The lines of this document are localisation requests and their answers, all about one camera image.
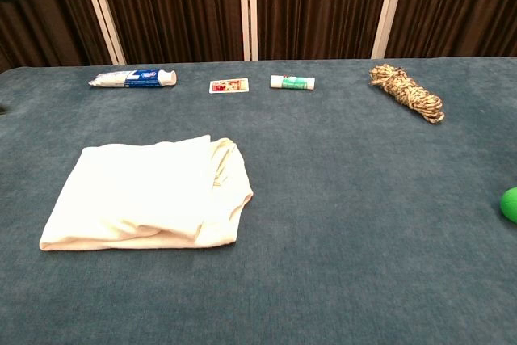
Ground white T-shirt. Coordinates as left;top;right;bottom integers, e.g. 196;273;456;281
38;134;254;252

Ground dark folding screen panel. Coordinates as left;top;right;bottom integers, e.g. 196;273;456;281
246;0;403;61
0;0;124;71
383;0;517;59
92;0;250;65

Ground blue white toothpaste tube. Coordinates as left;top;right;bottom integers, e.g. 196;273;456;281
88;69;178;90

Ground red playing card box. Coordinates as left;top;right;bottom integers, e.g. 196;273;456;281
208;78;250;95

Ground green white glue stick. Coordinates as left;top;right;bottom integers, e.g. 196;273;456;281
270;74;316;90

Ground green ball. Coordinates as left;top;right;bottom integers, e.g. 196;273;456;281
499;186;517;224

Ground beige braided rope bundle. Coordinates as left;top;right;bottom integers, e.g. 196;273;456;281
368;63;446;124

